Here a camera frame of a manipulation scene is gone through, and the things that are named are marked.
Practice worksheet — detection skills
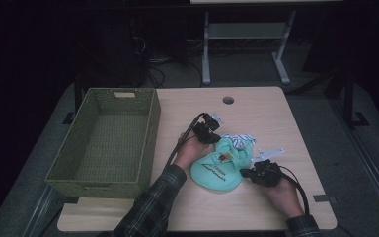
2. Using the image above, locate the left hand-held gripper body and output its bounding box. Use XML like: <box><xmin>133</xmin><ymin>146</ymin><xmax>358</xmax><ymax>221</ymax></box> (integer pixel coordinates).
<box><xmin>192</xmin><ymin>112</ymin><xmax>225</xmax><ymax>144</ymax></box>

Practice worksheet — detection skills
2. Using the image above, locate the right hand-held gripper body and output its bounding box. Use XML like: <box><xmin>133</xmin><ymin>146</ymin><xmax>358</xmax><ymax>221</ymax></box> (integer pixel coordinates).
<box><xmin>250</xmin><ymin>148</ymin><xmax>286</xmax><ymax>188</ymax></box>

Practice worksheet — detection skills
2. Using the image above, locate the blue white striped garment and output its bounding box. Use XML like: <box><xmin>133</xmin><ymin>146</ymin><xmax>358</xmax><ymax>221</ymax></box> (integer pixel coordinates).
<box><xmin>220</xmin><ymin>132</ymin><xmax>258</xmax><ymax>151</ymax></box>

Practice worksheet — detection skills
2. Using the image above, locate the mint green garment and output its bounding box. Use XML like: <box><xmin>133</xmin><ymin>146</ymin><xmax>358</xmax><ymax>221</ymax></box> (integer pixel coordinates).
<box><xmin>190</xmin><ymin>137</ymin><xmax>255</xmax><ymax>193</ymax></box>

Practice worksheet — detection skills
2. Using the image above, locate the person's left hand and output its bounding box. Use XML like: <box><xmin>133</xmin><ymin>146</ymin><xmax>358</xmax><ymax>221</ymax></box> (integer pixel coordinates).
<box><xmin>172</xmin><ymin>132</ymin><xmax>214</xmax><ymax>171</ymax></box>

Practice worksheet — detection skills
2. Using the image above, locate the person's right hand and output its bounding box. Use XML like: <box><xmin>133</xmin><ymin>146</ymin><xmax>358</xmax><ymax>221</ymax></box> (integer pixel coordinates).
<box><xmin>263</xmin><ymin>179</ymin><xmax>305</xmax><ymax>219</ymax></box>

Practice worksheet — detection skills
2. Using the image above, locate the grey tape strip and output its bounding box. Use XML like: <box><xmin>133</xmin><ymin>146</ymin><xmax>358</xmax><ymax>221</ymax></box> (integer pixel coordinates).
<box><xmin>313</xmin><ymin>194</ymin><xmax>339</xmax><ymax>203</ymax></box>

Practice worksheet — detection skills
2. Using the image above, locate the green woven basket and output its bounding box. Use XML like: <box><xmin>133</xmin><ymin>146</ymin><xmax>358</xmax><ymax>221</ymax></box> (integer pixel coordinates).
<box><xmin>44</xmin><ymin>87</ymin><xmax>162</xmax><ymax>200</ymax></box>

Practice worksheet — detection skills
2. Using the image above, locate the black metal stand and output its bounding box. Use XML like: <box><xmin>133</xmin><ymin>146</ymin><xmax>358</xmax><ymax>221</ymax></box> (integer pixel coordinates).
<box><xmin>62</xmin><ymin>73</ymin><xmax>84</xmax><ymax>126</ymax></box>
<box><xmin>324</xmin><ymin>65</ymin><xmax>371</xmax><ymax>129</ymax></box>

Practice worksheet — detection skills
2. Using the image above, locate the left hand-held gripper black cable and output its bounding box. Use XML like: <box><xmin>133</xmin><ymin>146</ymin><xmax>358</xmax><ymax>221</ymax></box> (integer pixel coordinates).
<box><xmin>164</xmin><ymin>112</ymin><xmax>208</xmax><ymax>171</ymax></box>

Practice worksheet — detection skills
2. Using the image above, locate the hand-held gripper black cable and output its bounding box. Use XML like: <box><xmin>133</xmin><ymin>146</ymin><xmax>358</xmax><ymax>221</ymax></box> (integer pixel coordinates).
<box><xmin>164</xmin><ymin>112</ymin><xmax>208</xmax><ymax>171</ymax></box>
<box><xmin>278</xmin><ymin>165</ymin><xmax>311</xmax><ymax>216</ymax></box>

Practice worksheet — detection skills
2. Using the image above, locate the right hand-held gripper black cable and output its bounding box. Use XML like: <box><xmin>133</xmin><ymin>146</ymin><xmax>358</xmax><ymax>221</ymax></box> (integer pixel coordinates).
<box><xmin>278</xmin><ymin>165</ymin><xmax>311</xmax><ymax>216</ymax></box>

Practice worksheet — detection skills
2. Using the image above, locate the tangle of floor cables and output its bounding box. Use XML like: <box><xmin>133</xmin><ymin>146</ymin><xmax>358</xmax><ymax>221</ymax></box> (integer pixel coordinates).
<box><xmin>129</xmin><ymin>16</ymin><xmax>205</xmax><ymax>88</ymax></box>

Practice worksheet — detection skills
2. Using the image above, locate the metal floor rail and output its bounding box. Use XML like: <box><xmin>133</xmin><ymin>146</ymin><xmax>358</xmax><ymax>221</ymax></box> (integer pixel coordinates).
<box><xmin>23</xmin><ymin>184</ymin><xmax>63</xmax><ymax>237</ymax></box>
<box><xmin>329</xmin><ymin>98</ymin><xmax>379</xmax><ymax>218</ymax></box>

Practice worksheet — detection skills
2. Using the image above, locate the white metal table frame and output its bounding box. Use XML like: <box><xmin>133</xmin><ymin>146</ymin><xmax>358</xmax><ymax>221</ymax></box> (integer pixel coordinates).
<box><xmin>201</xmin><ymin>9</ymin><xmax>297</xmax><ymax>87</ymax></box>

